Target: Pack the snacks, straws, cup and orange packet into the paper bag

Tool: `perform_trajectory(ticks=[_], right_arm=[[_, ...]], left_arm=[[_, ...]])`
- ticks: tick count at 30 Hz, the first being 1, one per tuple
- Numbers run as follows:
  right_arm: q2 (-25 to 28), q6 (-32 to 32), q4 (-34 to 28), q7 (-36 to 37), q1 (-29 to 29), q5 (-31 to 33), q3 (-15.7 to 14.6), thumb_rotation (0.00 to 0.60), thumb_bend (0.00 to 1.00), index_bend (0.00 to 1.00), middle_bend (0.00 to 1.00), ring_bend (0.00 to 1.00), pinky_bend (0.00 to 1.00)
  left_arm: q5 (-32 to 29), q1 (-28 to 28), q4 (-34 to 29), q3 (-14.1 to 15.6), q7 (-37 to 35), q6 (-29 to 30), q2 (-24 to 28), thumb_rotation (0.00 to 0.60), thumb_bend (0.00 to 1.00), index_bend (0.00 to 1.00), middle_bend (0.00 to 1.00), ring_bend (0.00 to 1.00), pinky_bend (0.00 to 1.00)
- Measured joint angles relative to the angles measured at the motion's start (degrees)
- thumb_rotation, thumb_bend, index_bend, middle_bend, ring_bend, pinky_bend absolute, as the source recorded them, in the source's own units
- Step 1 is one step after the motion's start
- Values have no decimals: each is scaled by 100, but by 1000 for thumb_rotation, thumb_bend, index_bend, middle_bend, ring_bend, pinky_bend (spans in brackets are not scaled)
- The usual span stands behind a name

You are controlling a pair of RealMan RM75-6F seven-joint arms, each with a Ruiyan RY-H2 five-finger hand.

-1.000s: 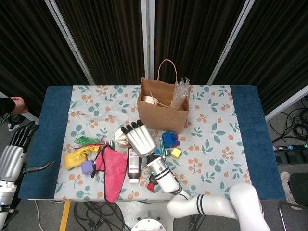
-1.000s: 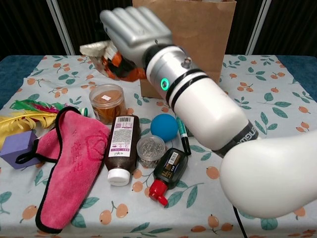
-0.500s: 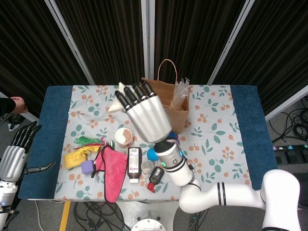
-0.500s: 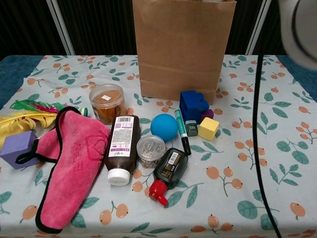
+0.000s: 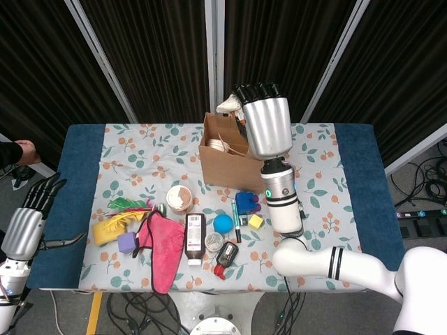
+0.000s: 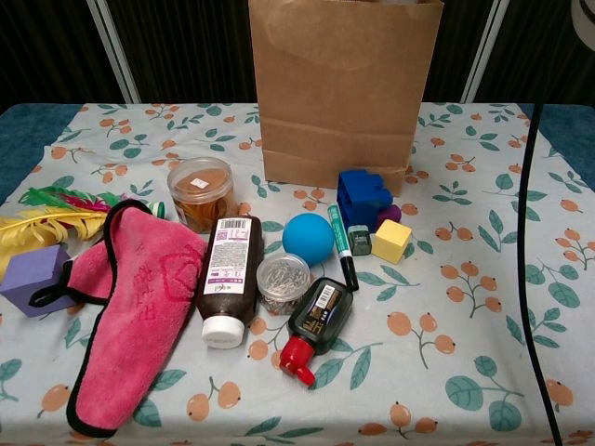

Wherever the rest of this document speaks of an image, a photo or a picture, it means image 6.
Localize brown paper bag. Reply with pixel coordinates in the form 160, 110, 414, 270
247, 0, 445, 190

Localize blue rubber ball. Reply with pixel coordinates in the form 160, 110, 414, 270
282, 213, 336, 268

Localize green black marker pen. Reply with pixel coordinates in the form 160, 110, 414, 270
326, 203, 360, 293

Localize dark green pencil sharpener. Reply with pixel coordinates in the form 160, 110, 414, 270
347, 223, 373, 256

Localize blue plastic building block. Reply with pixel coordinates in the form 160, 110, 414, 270
337, 169, 395, 231

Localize brown bottle white cap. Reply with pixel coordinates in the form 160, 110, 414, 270
194, 216, 264, 349

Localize black bottle red cap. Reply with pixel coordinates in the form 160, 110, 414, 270
278, 277, 355, 387

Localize small purple block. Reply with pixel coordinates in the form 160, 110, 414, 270
377, 203, 403, 229

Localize yellow foam cube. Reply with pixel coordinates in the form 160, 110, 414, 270
373, 219, 414, 265

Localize clear jar of rubber bands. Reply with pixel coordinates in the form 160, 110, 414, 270
166, 156, 234, 234

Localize pink microfiber towel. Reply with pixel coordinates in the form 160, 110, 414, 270
28, 199, 208, 439

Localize floral print tablecloth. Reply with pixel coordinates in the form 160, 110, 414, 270
0, 101, 595, 446

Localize black partition panel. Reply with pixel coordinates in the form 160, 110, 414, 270
420, 0, 501, 104
469, 0, 595, 106
0, 0, 129, 111
99, 0, 259, 104

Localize colourful feather shuttlecock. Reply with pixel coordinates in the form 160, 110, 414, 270
0, 185, 129, 255

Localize purple foam cube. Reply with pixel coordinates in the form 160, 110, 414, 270
0, 244, 78, 319

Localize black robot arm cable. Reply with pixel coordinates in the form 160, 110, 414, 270
520, 102, 563, 446

